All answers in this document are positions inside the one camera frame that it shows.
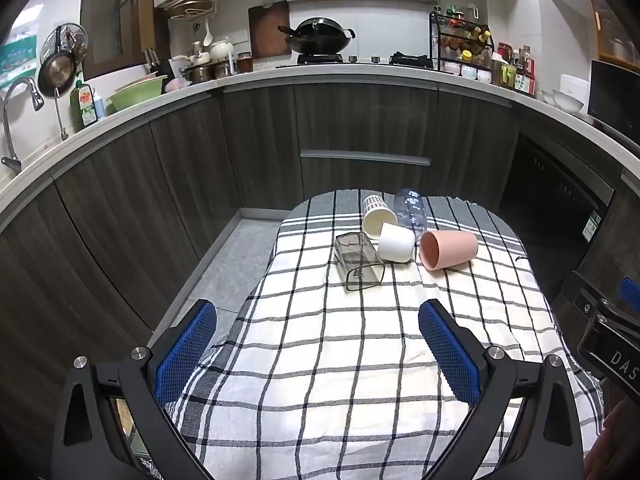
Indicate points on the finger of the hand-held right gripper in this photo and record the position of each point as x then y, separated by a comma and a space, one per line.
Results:
631, 292

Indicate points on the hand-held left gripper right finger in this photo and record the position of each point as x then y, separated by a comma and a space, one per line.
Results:
450, 355

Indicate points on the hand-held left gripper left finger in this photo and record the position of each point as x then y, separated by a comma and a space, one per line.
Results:
184, 352

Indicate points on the pink cup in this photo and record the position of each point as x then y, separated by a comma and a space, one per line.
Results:
456, 250

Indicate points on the white cup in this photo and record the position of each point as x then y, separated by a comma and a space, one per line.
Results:
395, 246

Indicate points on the clear grey square cup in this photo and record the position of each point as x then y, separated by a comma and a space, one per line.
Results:
352, 255

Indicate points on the striped paper cup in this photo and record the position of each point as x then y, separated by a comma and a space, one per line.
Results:
375, 206

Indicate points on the person's right hand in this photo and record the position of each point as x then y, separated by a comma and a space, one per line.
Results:
617, 440

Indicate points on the built-in black dishwasher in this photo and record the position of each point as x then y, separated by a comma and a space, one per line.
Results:
555, 195

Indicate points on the black white checked tablecloth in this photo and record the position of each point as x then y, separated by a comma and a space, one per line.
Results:
325, 360

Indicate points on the clear plastic bottle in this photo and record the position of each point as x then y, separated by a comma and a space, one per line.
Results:
411, 210

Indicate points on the black microwave oven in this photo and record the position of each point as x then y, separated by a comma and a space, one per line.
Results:
612, 95

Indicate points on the white bowls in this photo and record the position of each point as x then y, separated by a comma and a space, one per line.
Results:
565, 102

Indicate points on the cluster of sauce bottles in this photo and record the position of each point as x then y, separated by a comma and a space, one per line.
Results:
515, 72

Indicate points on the green plastic basin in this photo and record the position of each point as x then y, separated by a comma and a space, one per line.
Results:
137, 96

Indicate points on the small steel water tap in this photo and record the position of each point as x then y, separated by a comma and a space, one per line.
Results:
61, 120

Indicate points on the green dish soap bottle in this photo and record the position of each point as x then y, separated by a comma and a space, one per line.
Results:
83, 105

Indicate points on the wooden glass-door shelf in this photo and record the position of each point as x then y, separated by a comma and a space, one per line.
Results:
615, 25

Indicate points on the white pitcher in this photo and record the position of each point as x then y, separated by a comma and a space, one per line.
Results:
180, 66

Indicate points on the black knife block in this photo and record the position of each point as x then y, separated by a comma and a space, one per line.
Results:
159, 66

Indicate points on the brown glass jar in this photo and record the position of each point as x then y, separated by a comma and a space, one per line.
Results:
244, 63

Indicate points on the white teapot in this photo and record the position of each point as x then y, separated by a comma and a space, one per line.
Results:
220, 50

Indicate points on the hanging frying pan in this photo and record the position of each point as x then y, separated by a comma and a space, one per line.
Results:
56, 75

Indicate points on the steel kitchen faucet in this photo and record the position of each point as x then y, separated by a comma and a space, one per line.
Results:
20, 90

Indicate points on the white hanging ladle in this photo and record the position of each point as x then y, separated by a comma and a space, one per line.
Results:
207, 37

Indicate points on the black gas stove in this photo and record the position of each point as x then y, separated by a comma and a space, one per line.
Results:
320, 59

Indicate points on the brown cutting board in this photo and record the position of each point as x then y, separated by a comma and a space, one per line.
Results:
262, 30

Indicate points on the round metal steamer rack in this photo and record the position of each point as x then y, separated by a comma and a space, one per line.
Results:
75, 35

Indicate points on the wooden framed window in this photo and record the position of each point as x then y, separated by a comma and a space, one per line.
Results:
115, 15

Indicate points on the black wok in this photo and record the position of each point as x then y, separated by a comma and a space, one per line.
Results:
320, 35

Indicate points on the wall poster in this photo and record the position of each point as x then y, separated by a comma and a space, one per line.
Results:
17, 52

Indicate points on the wooden wall board rack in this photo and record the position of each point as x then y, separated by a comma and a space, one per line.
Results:
192, 5

